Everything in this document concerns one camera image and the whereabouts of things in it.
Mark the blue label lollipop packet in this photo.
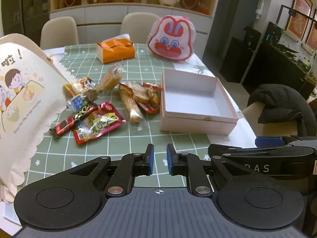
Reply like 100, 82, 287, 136
66, 89, 99, 111

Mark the yellow lion snack packet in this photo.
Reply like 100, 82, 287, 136
63, 77, 96, 98

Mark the large cream cartoon snack bag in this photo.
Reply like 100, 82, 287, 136
0, 33, 73, 204

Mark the glass fish tank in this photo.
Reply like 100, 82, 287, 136
265, 21, 317, 80

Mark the red foil snack packet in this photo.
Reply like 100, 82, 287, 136
73, 101, 127, 145

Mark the beige chair with jacket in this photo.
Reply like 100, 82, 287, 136
241, 102, 306, 140

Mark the rabbit face plastic bag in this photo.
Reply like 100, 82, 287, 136
147, 14, 197, 63

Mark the large gold framed picture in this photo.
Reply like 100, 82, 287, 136
285, 0, 314, 40

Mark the brown snack clear packet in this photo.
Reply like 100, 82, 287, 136
101, 64, 124, 91

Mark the dark glass cabinet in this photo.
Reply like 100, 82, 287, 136
0, 0, 51, 37

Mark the small gold framed picture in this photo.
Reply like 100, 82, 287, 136
305, 20, 317, 53

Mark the orange tissue box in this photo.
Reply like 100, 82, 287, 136
96, 33, 136, 65

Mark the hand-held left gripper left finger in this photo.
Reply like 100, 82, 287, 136
63, 143, 154, 199

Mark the black gold-script snack packet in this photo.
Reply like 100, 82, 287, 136
72, 106, 97, 122

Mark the beige dining chair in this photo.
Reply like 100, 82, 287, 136
120, 12, 161, 44
40, 16, 80, 50

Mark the long twisted bread packet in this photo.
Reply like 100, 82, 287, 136
118, 87, 145, 127

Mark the red-ended biscuit packet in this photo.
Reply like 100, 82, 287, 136
119, 82, 135, 96
131, 83, 152, 104
142, 83, 163, 115

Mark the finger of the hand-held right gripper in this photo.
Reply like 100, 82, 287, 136
208, 143, 316, 160
255, 135, 317, 149

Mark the white wooden display cabinet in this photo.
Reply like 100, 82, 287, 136
48, 0, 223, 37

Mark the pink cardboard box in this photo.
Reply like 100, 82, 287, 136
159, 69, 239, 135

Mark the white wall dispenser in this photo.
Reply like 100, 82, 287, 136
256, 1, 266, 19

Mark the black low cabinet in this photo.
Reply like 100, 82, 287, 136
219, 26, 310, 98

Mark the black tank lamp frame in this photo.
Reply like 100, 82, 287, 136
276, 4, 317, 30

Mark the dark red chocolate bar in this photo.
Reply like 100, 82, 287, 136
49, 118, 75, 138

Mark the black padded jacket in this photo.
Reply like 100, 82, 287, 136
248, 84, 317, 137

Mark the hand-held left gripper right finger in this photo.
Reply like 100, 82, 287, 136
166, 143, 257, 199

